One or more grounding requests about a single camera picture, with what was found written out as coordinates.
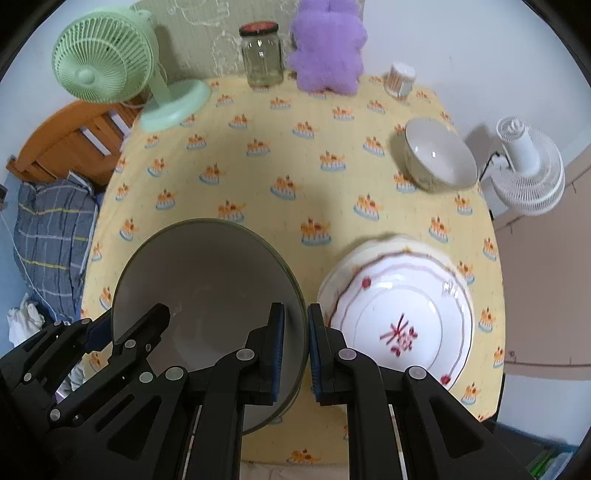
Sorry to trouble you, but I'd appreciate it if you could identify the blue plaid cloth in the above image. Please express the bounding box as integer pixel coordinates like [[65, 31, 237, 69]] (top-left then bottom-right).
[[13, 173, 100, 319]]

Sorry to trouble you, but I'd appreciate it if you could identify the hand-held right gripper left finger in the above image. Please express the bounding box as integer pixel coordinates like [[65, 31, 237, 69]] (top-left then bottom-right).
[[69, 302, 285, 480]]

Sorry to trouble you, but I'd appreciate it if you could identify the grey floral ceramic bowl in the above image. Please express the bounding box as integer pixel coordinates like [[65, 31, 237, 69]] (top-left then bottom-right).
[[404, 117, 478, 192], [111, 218, 309, 437]]

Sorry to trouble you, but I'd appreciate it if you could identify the red rim white plate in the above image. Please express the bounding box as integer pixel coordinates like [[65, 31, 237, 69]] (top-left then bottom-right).
[[330, 251, 474, 391]]

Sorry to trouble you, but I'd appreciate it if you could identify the yellow cake print tablecloth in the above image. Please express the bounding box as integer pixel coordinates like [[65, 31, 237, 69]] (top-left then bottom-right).
[[81, 74, 506, 467]]

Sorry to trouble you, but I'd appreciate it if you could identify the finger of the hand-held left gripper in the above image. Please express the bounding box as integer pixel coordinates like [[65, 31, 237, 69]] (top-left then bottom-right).
[[0, 314, 114, 404], [46, 303, 171, 432]]

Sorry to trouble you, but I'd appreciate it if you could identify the purple plush toy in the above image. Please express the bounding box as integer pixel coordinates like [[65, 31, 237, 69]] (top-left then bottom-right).
[[288, 0, 368, 94]]

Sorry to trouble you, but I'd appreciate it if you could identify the white desk fan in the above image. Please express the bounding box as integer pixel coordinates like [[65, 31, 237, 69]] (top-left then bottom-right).
[[480, 115, 566, 217]]

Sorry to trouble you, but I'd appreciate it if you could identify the wooden chair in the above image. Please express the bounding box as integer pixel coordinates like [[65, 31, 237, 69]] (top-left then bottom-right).
[[7, 99, 139, 188]]

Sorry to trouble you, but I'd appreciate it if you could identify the green desk fan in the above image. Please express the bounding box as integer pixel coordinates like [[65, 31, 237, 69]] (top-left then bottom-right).
[[52, 7, 213, 133]]

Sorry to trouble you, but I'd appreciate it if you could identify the clear plastic storage box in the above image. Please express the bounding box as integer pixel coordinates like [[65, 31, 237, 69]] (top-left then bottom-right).
[[524, 440, 580, 480]]

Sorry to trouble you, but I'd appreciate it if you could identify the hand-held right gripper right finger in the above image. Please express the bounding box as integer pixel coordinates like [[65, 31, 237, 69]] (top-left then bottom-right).
[[308, 303, 532, 480]]

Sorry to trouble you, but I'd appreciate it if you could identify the white crumpled cloth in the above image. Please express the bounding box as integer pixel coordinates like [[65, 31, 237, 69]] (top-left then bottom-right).
[[7, 293, 47, 347]]

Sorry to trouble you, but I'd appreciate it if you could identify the glass jar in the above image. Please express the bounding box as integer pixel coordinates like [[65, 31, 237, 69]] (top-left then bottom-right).
[[239, 21, 285, 89]]

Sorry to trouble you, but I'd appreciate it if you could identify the cotton swab container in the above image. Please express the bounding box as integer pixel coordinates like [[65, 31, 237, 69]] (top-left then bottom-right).
[[383, 62, 416, 101]]

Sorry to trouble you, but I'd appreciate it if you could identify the scalloped orange flower plate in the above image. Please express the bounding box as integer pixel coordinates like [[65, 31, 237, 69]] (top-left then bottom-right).
[[316, 234, 476, 333]]

